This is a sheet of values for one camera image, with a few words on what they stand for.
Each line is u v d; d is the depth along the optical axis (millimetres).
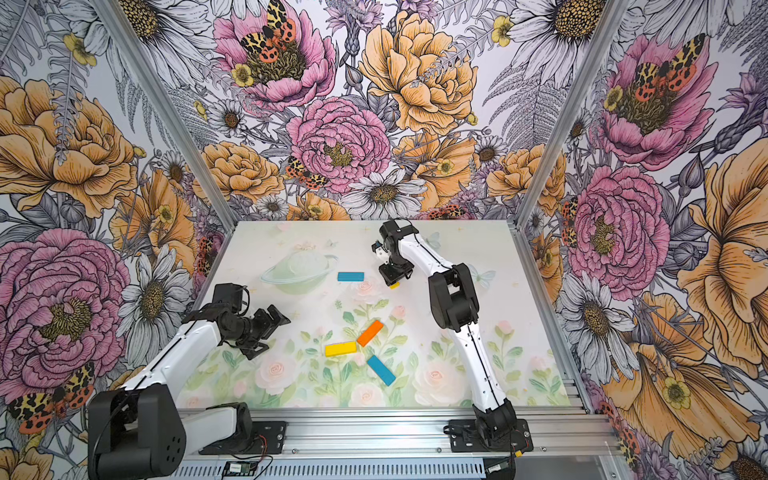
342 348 894
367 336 922
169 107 881
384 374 845
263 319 777
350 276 1052
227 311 640
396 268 916
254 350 795
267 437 731
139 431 405
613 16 715
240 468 701
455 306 642
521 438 730
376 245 994
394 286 1011
